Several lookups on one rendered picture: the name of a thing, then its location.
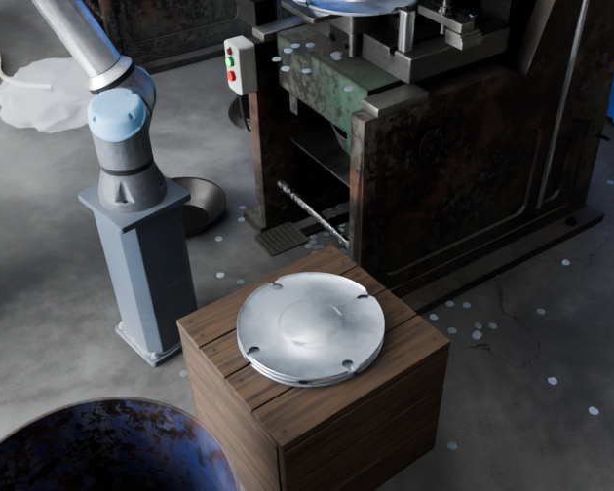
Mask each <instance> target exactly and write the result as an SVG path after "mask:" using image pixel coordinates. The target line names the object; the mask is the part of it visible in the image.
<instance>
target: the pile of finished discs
mask: <svg viewBox="0 0 614 491"><path fill-rule="evenodd" d="M384 329H385V320H384V315H383V312H382V309H381V307H380V305H379V303H378V302H377V300H376V299H375V298H374V296H373V297H372V296H371V295H370V296H369V295H368V293H367V292H366V291H365V288H364V287H362V286H361V285H359V284H358V283H355V282H353V281H351V280H349V279H346V278H344V277H341V276H337V275H334V274H329V273H320V272H304V273H296V274H290V275H286V276H283V277H279V279H278V280H277V281H275V282H274V283H269V284H268V283H266V284H264V285H263V286H261V287H260V288H258V289H257V290H256V291H255V292H254V293H252V294H251V295H250V296H249V298H248V299H247V300H246V301H245V303H244V304H243V306H242V308H241V310H240V312H239V315H238V319H237V336H238V343H239V347H240V350H241V352H242V354H243V356H244V357H245V359H246V360H247V361H248V362H251V366H252V367H253V368H254V369H255V370H257V371H258V372H259V373H261V374H262V375H264V376H266V377H267V378H269V379H271V380H274V381H276V382H279V383H282V384H286V385H290V386H294V387H304V388H315V387H324V386H329V385H334V384H337V383H340V382H343V381H346V380H348V379H350V378H352V377H354V376H355V375H354V373H355V372H357V373H358V374H359V373H361V372H362V371H363V370H365V369H366V368H367V367H368V366H369V365H370V364H371V363H372V362H373V361H374V359H375V358H376V357H377V355H378V353H379V351H380V349H381V347H382V344H383V340H384V333H385V330H384Z"/></svg>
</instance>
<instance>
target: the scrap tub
mask: <svg viewBox="0 0 614 491"><path fill-rule="evenodd" d="M0 491H241V488H240V483H239V479H238V476H237V473H236V470H235V467H234V464H233V462H232V460H231V458H230V456H229V454H228V452H227V450H226V449H225V447H224V445H223V444H222V443H221V441H220V440H219V439H218V437H217V436H216V435H215V434H214V433H213V432H212V431H211V430H210V429H209V428H208V427H207V426H206V425H205V424H203V423H202V422H201V421H200V420H198V419H197V418H195V417H194V416H192V415H191V414H189V413H187V412H185V411H184V410H182V409H180V408H177V407H175V406H173V405H170V404H167V403H164V402H161V401H158V400H154V399H149V398H143V397H99V398H92V399H87V400H82V401H78V402H74V403H71V404H67V405H65V406H62V407H59V408H56V409H54V410H51V411H49V412H47V413H44V414H42V415H40V416H38V417H36V418H34V419H32V420H30V421H28V422H26V423H24V424H23V425H21V426H19V427H18V428H16V429H14V430H13V431H11V432H10V433H9V434H7V435H5V436H4V437H2V438H1V439H0Z"/></svg>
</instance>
